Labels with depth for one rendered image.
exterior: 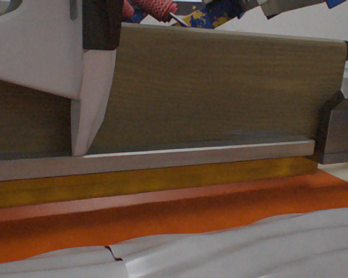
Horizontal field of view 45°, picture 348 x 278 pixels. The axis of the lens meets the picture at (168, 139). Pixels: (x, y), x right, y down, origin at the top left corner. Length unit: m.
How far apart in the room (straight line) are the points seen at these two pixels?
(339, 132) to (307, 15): 2.74
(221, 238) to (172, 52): 0.10
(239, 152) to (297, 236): 0.06
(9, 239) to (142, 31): 0.12
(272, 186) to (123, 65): 0.15
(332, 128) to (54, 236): 0.19
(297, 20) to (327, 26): 0.28
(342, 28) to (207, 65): 2.57
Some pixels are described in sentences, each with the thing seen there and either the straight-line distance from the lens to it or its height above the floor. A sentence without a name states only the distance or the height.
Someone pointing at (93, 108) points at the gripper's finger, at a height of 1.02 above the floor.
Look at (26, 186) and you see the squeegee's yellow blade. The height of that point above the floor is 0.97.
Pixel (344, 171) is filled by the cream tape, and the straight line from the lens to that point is 0.38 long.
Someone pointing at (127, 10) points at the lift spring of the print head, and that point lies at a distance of 1.25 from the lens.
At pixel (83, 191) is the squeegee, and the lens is 0.25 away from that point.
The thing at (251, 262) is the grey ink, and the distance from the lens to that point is 0.20.
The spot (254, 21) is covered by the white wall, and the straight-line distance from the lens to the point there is 3.46.
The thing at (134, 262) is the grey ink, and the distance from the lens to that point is 0.19.
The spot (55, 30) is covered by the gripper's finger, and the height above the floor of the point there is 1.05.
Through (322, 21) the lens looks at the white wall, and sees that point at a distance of 2.93.
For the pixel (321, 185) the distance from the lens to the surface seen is 0.33.
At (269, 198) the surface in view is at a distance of 0.29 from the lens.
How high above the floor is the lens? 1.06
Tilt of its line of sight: 15 degrees down
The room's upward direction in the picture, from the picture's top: 4 degrees clockwise
